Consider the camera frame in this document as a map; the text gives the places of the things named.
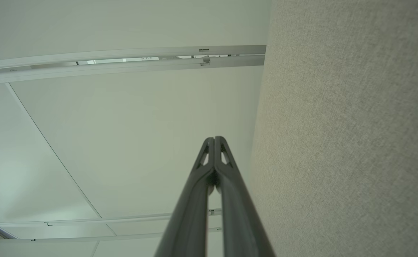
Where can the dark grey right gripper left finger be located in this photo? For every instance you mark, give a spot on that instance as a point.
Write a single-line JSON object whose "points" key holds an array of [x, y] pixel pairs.
{"points": [[191, 214]]}

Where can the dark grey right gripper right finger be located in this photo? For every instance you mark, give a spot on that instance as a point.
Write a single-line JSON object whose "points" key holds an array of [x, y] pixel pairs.
{"points": [[241, 214]]}

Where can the grey metal bracket left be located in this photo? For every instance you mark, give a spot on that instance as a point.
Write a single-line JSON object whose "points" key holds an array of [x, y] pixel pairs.
{"points": [[87, 220]]}

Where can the grey partition frame post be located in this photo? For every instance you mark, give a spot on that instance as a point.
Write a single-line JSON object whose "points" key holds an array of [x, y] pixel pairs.
{"points": [[87, 70]]}

